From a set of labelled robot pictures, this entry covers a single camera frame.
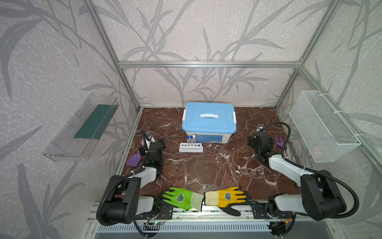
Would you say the white plastic storage bin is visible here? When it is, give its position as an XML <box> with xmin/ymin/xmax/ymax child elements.
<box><xmin>185</xmin><ymin>131</ymin><xmax>235</xmax><ymax>143</ymax></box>

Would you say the blue plastic bin lid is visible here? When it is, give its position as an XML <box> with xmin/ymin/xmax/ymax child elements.
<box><xmin>182</xmin><ymin>102</ymin><xmax>237</xmax><ymax>134</ymax></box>

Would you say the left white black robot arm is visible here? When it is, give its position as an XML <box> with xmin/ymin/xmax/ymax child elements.
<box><xmin>96</xmin><ymin>139</ymin><xmax>166</xmax><ymax>226</ymax></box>

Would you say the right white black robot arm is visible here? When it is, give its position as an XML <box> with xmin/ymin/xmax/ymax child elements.
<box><xmin>247</xmin><ymin>126</ymin><xmax>360</xmax><ymax>221</ymax></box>

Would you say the white test tube rack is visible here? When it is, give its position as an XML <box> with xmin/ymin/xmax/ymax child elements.
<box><xmin>179</xmin><ymin>143</ymin><xmax>204</xmax><ymax>153</ymax></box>

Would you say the green work glove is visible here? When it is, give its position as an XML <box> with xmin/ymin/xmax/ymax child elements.
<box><xmin>160</xmin><ymin>187</ymin><xmax>204</xmax><ymax>212</ymax></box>

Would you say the yellow work glove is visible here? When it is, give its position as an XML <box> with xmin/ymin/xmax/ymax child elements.
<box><xmin>205</xmin><ymin>186</ymin><xmax>252</xmax><ymax>217</ymax></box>

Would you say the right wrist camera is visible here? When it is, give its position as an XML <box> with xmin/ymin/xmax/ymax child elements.
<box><xmin>256</xmin><ymin>124</ymin><xmax>265</xmax><ymax>131</ymax></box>

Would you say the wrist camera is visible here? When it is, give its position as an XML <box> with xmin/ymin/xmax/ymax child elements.
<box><xmin>256</xmin><ymin>124</ymin><xmax>265</xmax><ymax>131</ymax></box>
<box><xmin>144</xmin><ymin>132</ymin><xmax>156</xmax><ymax>148</ymax></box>

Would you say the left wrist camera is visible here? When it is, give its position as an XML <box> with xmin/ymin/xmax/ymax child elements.
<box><xmin>144</xmin><ymin>132</ymin><xmax>156</xmax><ymax>148</ymax></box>

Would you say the purple rake pink handle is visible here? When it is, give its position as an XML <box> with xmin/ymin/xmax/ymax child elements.
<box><xmin>275</xmin><ymin>134</ymin><xmax>288</xmax><ymax>157</ymax></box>

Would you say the purple scoop pink handle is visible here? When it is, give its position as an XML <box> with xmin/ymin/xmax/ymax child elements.
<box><xmin>126</xmin><ymin>140</ymin><xmax>145</xmax><ymax>167</ymax></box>

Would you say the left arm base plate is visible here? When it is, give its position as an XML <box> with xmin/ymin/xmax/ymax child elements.
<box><xmin>135</xmin><ymin>205</ymin><xmax>174</xmax><ymax>220</ymax></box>

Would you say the white wire mesh basket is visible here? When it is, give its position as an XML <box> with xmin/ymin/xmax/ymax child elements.
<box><xmin>289</xmin><ymin>90</ymin><xmax>361</xmax><ymax>163</ymax></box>

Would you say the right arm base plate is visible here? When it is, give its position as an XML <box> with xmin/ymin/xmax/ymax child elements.
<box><xmin>251</xmin><ymin>202</ymin><xmax>292</xmax><ymax>221</ymax></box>

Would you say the clear acrylic wall shelf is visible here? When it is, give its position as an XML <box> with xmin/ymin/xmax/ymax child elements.
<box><xmin>42</xmin><ymin>93</ymin><xmax>119</xmax><ymax>162</ymax></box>

